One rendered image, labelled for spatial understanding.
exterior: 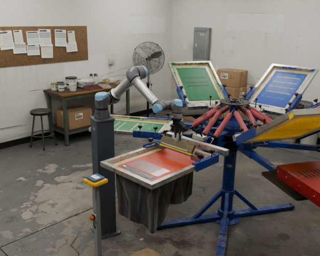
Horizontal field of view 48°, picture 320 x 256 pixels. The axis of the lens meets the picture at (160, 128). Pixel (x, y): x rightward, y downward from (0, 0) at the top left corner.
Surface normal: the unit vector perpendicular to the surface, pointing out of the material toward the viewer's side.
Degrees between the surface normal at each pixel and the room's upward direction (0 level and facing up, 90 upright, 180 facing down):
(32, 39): 87
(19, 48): 86
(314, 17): 90
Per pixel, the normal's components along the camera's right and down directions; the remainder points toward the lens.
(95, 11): 0.72, 0.22
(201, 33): -0.69, 0.20
